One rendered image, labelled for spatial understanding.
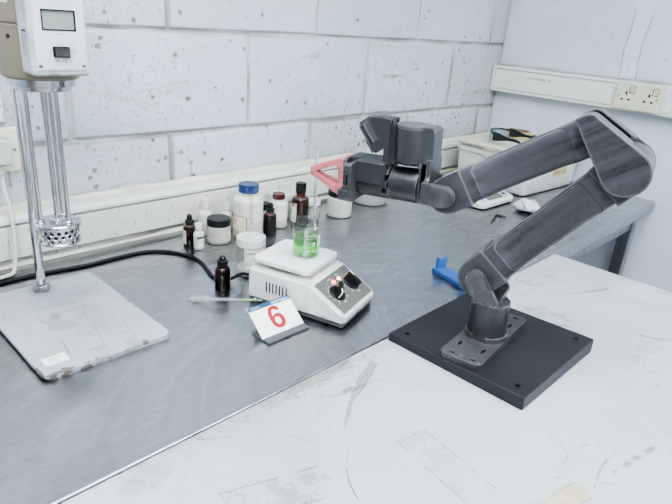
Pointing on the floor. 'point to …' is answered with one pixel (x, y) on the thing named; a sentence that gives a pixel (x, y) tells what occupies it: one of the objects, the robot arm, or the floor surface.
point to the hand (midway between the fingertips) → (315, 170)
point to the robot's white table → (450, 421)
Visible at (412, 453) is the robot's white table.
